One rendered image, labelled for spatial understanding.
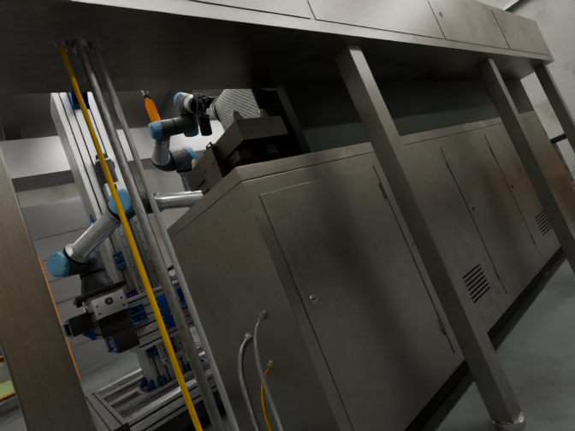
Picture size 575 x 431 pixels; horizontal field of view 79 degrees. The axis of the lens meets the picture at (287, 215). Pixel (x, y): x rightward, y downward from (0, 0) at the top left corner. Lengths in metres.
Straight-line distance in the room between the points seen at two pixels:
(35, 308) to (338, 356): 0.67
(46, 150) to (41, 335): 6.12
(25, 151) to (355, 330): 6.06
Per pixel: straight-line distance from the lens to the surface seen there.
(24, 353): 0.54
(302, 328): 0.89
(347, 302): 0.99
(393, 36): 1.29
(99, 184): 2.34
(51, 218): 8.81
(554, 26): 8.25
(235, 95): 1.31
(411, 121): 1.58
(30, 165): 6.50
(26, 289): 0.54
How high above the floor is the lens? 0.67
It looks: 5 degrees up
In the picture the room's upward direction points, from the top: 22 degrees counter-clockwise
